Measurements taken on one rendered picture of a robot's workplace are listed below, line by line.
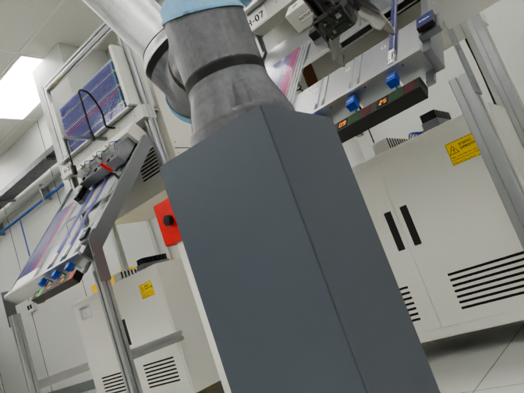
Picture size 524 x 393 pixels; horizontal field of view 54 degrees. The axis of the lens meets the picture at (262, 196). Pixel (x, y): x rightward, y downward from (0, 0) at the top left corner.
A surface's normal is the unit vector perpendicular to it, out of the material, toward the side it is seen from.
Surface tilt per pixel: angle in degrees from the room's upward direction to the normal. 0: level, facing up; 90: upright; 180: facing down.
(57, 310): 90
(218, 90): 72
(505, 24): 90
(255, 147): 90
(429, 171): 90
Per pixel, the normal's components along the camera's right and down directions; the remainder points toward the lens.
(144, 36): -0.31, 0.27
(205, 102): -0.67, -0.22
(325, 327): -0.57, 0.04
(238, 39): 0.49, -0.33
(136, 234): 0.72, -0.37
